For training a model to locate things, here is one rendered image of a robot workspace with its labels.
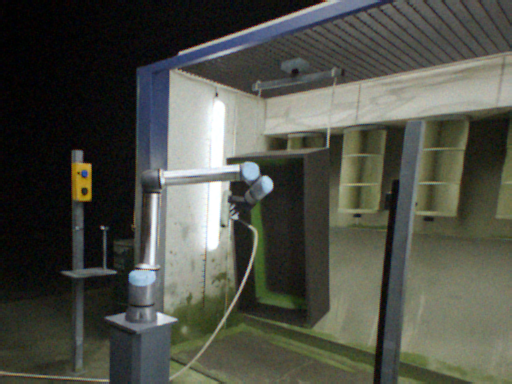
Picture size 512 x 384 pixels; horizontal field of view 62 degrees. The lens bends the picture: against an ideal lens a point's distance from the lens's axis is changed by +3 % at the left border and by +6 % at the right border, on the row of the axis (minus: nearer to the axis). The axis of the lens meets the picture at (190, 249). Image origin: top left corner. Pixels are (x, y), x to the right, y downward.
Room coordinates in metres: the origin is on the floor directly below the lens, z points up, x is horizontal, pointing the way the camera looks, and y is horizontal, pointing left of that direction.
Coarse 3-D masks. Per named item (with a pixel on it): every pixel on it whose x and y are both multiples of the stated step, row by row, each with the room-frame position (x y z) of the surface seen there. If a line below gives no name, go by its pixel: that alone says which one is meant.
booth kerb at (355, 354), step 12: (252, 324) 3.97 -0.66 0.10; (264, 324) 3.88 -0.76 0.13; (276, 324) 3.78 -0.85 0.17; (288, 336) 3.68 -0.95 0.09; (300, 336) 3.60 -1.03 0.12; (312, 336) 3.52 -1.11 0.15; (324, 348) 3.43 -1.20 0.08; (336, 348) 3.36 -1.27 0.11; (348, 348) 3.29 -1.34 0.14; (360, 348) 3.23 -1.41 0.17; (360, 360) 3.22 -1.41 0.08; (372, 360) 3.16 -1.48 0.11; (408, 372) 2.98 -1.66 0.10; (420, 372) 2.93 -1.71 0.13; (432, 372) 2.88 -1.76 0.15
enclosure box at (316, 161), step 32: (256, 160) 3.20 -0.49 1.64; (288, 160) 3.03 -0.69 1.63; (320, 160) 2.73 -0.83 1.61; (288, 192) 3.07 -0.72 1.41; (320, 192) 2.76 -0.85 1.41; (256, 224) 3.29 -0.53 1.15; (288, 224) 3.11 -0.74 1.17; (320, 224) 2.79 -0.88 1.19; (256, 256) 3.33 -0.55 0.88; (288, 256) 3.16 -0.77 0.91; (320, 256) 2.82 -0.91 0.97; (256, 288) 3.35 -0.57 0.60; (288, 288) 3.21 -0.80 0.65; (320, 288) 2.85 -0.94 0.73; (288, 320) 2.91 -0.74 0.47
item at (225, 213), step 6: (228, 186) 2.75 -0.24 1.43; (228, 192) 2.70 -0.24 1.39; (222, 204) 2.64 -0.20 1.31; (228, 204) 2.62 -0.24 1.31; (222, 210) 2.59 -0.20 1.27; (228, 210) 2.59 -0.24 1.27; (222, 216) 2.54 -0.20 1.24; (228, 216) 2.56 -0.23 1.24; (222, 222) 2.50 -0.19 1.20; (228, 222) 2.52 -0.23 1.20; (240, 222) 2.62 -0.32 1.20; (246, 222) 2.64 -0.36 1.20
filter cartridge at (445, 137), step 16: (432, 128) 3.18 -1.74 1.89; (448, 128) 3.14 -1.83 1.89; (464, 128) 3.14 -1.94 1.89; (432, 144) 3.17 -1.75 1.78; (448, 144) 3.12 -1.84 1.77; (464, 144) 3.16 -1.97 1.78; (432, 160) 3.16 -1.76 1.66; (448, 160) 3.13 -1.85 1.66; (432, 176) 3.16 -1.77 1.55; (448, 176) 3.12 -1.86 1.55; (432, 192) 3.15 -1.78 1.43; (448, 192) 3.11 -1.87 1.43; (416, 208) 3.19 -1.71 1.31; (432, 208) 3.15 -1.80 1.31; (448, 208) 3.12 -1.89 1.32
